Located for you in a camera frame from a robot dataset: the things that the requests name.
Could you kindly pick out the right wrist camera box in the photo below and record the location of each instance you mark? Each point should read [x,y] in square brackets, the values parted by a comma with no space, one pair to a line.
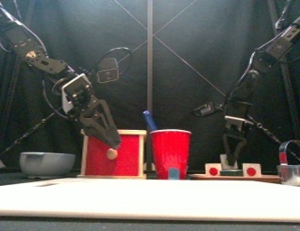
[205,109]

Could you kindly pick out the wooden box with red drawer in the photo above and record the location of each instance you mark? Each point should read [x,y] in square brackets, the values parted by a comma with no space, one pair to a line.
[127,156]

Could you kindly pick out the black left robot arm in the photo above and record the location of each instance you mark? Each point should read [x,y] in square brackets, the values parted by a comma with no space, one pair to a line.
[34,54]

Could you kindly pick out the blue tool in cup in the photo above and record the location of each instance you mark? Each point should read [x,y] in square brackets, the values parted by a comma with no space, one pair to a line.
[148,120]

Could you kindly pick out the white cutting board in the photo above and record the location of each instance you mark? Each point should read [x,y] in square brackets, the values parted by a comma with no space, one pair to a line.
[147,198]

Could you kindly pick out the red plastic cup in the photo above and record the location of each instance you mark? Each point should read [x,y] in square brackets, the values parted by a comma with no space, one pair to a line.
[170,150]

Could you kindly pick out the grey vertical frame pole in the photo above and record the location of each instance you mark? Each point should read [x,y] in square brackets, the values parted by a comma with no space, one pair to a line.
[148,60]

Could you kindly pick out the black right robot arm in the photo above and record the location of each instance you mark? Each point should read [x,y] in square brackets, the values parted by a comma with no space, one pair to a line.
[273,51]

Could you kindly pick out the metal measuring cup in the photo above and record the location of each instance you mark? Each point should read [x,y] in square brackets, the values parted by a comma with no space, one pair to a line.
[291,176]

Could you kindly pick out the brown wooden plate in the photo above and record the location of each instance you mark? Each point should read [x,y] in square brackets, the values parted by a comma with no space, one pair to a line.
[237,179]

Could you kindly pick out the blue tape strip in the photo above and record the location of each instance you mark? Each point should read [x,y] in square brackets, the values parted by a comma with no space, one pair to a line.
[173,173]

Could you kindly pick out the pale grey bowl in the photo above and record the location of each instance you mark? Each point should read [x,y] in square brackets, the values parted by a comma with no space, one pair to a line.
[46,164]

